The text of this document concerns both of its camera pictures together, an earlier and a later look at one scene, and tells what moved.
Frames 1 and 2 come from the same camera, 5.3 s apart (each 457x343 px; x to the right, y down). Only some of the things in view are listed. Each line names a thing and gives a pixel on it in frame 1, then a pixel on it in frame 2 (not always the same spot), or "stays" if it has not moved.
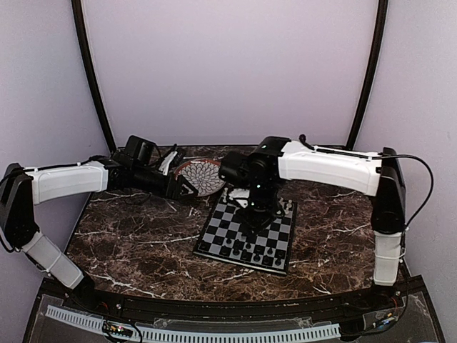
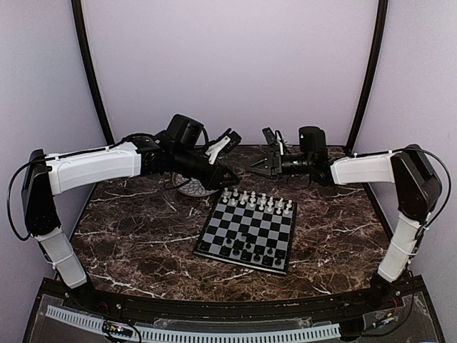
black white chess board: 270,249 stays
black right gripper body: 263,211 to 276,158
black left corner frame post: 91,76 stays
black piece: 203,245 stays
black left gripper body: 171,178 to 211,181
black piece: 224,250 stays
